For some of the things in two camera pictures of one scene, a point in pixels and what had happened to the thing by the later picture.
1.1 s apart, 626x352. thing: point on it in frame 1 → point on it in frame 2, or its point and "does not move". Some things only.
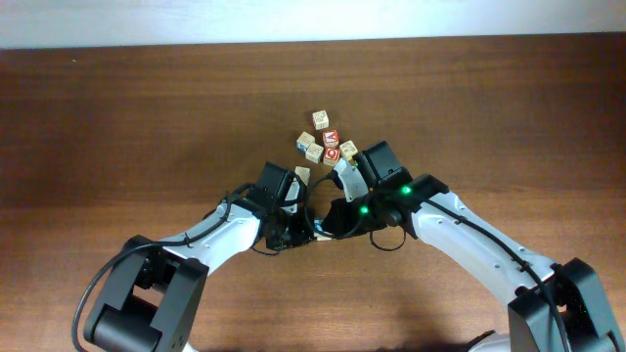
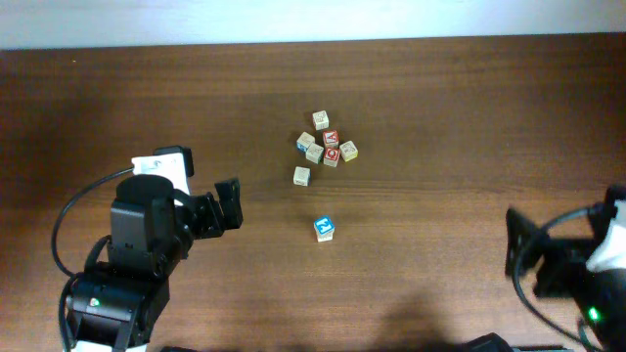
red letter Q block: (332, 155) does not move
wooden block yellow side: (349, 150) does not move
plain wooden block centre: (313, 153) does not move
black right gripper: (335, 221) → (546, 261)
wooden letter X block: (318, 232) does not move
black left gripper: (302, 235) → (201, 207)
